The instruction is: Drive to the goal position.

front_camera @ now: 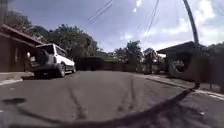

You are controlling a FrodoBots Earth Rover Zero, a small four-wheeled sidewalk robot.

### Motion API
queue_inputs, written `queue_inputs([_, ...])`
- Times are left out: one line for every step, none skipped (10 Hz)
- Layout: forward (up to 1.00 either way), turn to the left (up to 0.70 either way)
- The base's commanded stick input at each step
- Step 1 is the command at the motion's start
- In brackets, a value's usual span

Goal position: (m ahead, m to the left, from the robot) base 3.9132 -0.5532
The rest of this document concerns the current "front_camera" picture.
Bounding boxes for overhead wires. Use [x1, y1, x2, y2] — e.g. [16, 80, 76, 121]
[87, 0, 161, 48]

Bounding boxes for group of tall trees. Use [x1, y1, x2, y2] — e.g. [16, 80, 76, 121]
[4, 9, 101, 71]

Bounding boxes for brown building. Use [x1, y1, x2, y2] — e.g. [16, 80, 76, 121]
[0, 23, 44, 74]

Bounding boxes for dark hedge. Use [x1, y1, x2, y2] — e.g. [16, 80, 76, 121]
[75, 55, 114, 72]

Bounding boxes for leaning pole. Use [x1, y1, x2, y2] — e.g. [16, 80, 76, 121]
[182, 0, 201, 48]

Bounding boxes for building with round opening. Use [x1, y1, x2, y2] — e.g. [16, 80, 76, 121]
[155, 40, 224, 88]

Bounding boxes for white off-road car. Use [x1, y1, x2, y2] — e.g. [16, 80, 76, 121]
[27, 43, 77, 80]

